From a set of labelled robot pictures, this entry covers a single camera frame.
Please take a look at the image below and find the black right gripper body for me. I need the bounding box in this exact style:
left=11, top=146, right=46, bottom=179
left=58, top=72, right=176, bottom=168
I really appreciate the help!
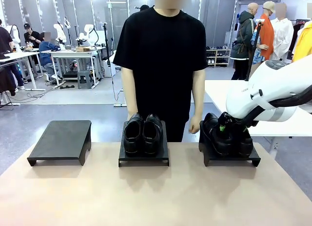
left=217, top=112, right=241, bottom=129

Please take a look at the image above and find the black leather buckle shoe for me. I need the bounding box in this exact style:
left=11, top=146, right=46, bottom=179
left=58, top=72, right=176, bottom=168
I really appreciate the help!
left=201, top=113, right=236, bottom=157
left=233, top=128, right=254, bottom=158
left=142, top=113, right=164, bottom=156
left=123, top=113, right=145, bottom=157

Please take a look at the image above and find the person's right forearm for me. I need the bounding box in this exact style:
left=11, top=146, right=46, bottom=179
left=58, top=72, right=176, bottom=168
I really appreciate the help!
left=121, top=66, right=140, bottom=112

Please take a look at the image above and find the person's left forearm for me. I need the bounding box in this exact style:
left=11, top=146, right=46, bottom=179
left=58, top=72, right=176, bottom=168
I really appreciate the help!
left=191, top=69, right=206, bottom=118

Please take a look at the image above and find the large black shoe stand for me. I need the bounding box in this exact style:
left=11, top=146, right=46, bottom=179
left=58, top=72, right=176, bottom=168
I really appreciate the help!
left=198, top=120, right=261, bottom=167

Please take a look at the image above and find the person in black t-shirt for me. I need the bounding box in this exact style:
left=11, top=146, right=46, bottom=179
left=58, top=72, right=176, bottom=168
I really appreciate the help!
left=112, top=0, right=208, bottom=143

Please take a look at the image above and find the person in blue denim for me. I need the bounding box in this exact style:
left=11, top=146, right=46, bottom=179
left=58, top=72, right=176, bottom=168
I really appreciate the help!
left=38, top=32, right=63, bottom=82

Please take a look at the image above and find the person with black cap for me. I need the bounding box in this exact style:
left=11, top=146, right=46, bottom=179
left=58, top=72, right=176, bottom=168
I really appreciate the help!
left=23, top=23, right=41, bottom=50

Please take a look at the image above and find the person in black shirt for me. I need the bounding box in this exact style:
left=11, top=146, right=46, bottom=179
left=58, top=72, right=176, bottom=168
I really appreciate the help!
left=0, top=19, right=25, bottom=90

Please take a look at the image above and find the person's left hand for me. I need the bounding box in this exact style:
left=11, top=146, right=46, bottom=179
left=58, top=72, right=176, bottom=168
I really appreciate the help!
left=189, top=115, right=201, bottom=134

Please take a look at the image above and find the wooden shoe rack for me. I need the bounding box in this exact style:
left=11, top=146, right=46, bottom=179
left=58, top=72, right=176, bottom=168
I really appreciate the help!
left=206, top=49, right=232, bottom=67

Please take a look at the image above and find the blue patterned garment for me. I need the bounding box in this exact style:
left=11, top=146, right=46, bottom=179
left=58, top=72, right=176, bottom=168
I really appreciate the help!
left=252, top=30, right=265, bottom=65

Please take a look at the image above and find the black tripod pole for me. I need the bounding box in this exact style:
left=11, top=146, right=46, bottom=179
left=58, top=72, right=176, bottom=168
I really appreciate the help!
left=245, top=18, right=266, bottom=82

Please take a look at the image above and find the mannequin in dark green jacket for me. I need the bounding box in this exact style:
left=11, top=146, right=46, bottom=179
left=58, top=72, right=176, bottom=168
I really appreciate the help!
left=230, top=2, right=257, bottom=81

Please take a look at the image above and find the mannequin in orange shirt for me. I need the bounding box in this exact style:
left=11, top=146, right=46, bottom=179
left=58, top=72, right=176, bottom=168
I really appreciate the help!
left=257, top=1, right=275, bottom=61

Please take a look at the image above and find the figure in white shirt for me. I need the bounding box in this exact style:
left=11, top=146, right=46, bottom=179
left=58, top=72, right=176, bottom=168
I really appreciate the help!
left=270, top=2, right=295, bottom=63

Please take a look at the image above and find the yellow garment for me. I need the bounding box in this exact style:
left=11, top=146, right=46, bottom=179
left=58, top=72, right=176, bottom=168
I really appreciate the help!
left=292, top=21, right=312, bottom=63

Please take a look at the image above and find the grey plastic stool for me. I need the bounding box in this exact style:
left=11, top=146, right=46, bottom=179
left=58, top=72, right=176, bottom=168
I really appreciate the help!
left=77, top=69, right=94, bottom=90

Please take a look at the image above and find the white desk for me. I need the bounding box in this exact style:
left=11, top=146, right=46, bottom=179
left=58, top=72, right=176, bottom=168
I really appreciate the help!
left=48, top=49, right=104, bottom=87
left=0, top=51, right=46, bottom=92

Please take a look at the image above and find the black hanging jacket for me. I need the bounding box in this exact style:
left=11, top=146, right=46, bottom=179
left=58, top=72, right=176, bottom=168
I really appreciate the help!
left=0, top=69, right=17, bottom=97

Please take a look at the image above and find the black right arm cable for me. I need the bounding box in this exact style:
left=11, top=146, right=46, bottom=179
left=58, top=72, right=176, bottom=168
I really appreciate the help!
left=240, top=89, right=312, bottom=129

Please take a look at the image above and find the black camera stand pole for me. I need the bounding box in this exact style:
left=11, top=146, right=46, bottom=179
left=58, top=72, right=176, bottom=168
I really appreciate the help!
left=102, top=22, right=127, bottom=107

